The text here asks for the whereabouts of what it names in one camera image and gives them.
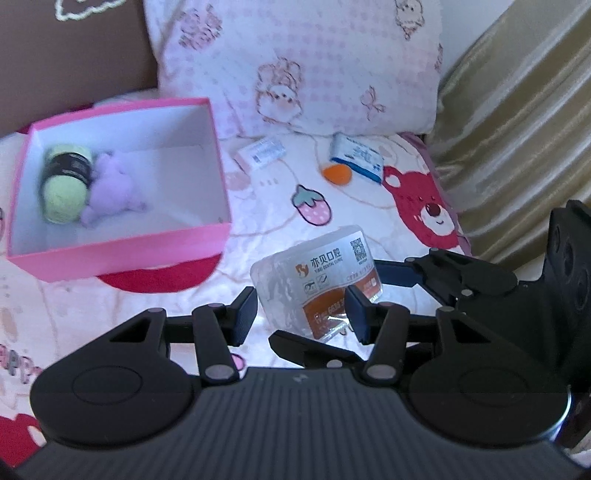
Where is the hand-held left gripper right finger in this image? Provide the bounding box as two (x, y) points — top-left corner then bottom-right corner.
(345, 285), (485, 384)

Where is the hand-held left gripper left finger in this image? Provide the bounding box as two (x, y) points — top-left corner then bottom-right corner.
(108, 286), (258, 384)

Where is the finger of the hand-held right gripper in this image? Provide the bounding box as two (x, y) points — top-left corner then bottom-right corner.
(269, 330), (370, 370)
(373, 249), (519, 309)

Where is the clear tissue pack orange label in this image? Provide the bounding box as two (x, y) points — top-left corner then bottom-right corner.
(250, 224), (384, 342)

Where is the orange ball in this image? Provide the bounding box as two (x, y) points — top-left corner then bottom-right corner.
(322, 162), (352, 186)

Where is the pink cardboard box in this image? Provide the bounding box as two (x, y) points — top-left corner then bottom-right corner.
(7, 97), (232, 282)

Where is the blue white wet wipes pack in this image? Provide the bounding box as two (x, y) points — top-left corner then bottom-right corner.
(329, 132), (387, 184)

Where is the purple plush toy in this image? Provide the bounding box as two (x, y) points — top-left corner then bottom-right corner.
(79, 150), (149, 229)

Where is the green yarn ball black label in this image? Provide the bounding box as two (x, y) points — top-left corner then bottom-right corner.
(38, 144), (96, 225)

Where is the printed bear bed sheet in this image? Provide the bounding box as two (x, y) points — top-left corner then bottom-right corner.
(0, 88), (474, 467)

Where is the small pale labelled box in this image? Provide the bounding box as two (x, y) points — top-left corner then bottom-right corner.
(232, 135), (287, 174)

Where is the gold curtain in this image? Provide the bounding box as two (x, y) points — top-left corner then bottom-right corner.
(425, 0), (591, 274)

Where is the pink white printed pillow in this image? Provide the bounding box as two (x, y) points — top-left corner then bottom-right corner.
(143, 0), (444, 139)

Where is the brown pillow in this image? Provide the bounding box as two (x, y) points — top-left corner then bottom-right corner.
(0, 0), (158, 137)

